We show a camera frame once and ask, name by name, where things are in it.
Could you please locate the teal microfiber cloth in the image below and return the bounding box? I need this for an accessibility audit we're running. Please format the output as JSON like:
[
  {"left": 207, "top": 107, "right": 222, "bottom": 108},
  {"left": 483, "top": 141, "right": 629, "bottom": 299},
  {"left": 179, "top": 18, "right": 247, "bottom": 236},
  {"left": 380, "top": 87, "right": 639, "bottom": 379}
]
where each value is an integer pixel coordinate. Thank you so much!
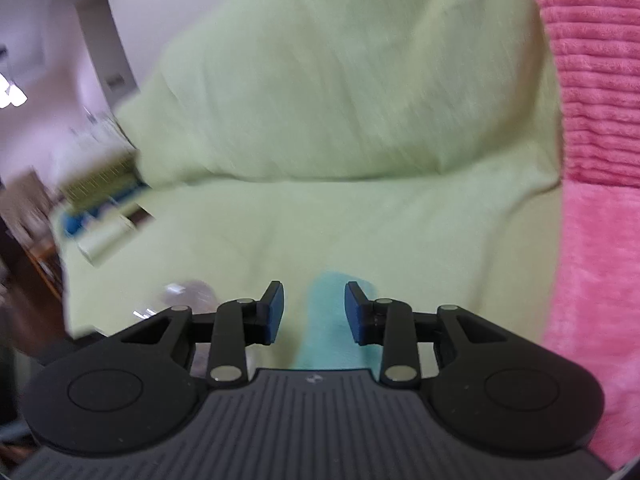
[{"left": 293, "top": 272, "right": 382, "bottom": 376}]

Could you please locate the dark smartphone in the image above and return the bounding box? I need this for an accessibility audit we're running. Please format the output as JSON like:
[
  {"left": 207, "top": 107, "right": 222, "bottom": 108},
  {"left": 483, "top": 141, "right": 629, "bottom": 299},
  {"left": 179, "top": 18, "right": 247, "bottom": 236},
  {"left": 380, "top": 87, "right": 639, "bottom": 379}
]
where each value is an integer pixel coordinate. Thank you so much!
[{"left": 124, "top": 205, "right": 154, "bottom": 230}]

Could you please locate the white cylindrical bottle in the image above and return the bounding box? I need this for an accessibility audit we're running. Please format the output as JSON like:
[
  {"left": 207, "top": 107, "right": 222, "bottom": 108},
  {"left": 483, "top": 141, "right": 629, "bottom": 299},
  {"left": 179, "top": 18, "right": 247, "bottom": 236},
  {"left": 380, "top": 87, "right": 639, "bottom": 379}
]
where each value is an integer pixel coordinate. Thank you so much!
[{"left": 77, "top": 217, "right": 136, "bottom": 263}]

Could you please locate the blue floral blanket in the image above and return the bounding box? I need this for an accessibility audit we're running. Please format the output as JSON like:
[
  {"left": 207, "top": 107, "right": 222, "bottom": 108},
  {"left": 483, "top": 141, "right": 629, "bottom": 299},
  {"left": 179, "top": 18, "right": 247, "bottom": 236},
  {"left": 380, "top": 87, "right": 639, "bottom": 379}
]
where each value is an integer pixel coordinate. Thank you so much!
[{"left": 58, "top": 184, "right": 148, "bottom": 238}]

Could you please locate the light green sofa cover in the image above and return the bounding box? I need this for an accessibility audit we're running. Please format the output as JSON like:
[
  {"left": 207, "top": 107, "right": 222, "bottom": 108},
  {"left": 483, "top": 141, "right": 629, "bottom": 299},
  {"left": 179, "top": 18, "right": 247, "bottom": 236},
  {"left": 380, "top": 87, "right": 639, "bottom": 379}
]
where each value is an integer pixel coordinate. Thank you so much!
[{"left": 58, "top": 0, "right": 561, "bottom": 354}]

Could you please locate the green patterned cushion upper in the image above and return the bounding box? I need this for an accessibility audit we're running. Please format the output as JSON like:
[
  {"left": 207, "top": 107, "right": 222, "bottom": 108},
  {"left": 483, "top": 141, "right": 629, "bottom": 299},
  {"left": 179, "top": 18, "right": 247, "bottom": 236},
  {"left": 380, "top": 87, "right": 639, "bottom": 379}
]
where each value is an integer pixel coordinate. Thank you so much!
[{"left": 58, "top": 153, "right": 141, "bottom": 214}]

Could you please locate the pink fleece blanket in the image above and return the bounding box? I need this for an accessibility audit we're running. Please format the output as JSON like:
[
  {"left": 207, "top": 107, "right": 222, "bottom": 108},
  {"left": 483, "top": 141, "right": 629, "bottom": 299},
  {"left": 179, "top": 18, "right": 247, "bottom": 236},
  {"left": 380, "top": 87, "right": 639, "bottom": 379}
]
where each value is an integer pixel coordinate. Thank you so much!
[{"left": 535, "top": 0, "right": 639, "bottom": 467}]

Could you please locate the white patterned pillow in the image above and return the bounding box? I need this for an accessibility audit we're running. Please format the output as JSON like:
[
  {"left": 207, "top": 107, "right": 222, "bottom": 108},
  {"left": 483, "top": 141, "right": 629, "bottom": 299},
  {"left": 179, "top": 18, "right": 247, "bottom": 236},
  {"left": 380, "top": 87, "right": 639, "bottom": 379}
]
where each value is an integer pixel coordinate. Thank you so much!
[{"left": 51, "top": 120, "right": 136, "bottom": 188}]

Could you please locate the wooden chair with cover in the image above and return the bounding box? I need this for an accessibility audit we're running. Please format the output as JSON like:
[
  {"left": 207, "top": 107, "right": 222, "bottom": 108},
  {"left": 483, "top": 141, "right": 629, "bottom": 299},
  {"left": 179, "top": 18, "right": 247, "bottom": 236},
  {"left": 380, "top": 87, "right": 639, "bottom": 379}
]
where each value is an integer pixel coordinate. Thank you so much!
[{"left": 1, "top": 169, "right": 63, "bottom": 301}]

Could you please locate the ceiling pendant lamp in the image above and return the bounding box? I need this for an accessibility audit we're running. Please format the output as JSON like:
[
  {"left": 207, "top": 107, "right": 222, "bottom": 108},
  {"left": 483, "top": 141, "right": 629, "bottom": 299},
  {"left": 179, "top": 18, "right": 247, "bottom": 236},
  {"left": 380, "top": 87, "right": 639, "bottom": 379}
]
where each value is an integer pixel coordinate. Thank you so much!
[{"left": 0, "top": 44, "right": 28, "bottom": 110}]

